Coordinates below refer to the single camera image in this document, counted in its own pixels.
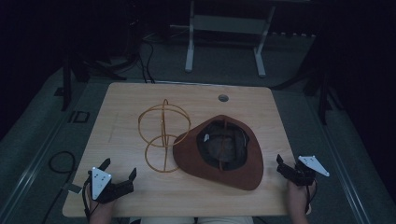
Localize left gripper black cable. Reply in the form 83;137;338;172
81;177;94;220

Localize black floor socket frame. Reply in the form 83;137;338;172
67;110;92;124

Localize person's left hand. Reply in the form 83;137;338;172
87;186;117;218

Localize white metal desk frame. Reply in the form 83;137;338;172
184;0;277;78

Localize brown felt hat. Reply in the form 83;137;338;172
172;114;265;191

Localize black hanging cables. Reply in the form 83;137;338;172
137;36;157;84

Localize black floor cable loop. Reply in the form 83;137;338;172
40;150;78;224

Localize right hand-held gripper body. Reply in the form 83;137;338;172
277;155;331;188

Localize grey tape strip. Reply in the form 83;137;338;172
61;182;83;195

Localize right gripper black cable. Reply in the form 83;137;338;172
305;183;318;215

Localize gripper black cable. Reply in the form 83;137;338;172
305;183;318;215
81;177;94;220

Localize gold wire hat stand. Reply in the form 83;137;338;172
137;98;192;174

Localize person's right hand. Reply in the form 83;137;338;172
287;179;318;208

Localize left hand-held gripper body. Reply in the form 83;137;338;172
84;166;135;205

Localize black metal stand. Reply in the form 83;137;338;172
270;34;345;126
54;46;128;112

